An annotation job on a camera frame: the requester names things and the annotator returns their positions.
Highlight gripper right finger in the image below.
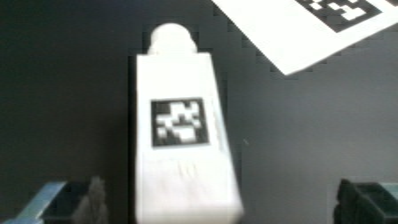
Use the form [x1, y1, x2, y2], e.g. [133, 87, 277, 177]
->
[334, 179, 398, 224]

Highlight white table leg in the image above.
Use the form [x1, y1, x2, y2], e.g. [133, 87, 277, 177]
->
[135, 23, 243, 224]

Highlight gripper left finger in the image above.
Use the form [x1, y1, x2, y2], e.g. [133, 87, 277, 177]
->
[5, 176, 110, 224]

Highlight paper sheet with tags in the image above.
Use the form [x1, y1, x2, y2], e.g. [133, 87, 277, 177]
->
[211, 0, 398, 75]

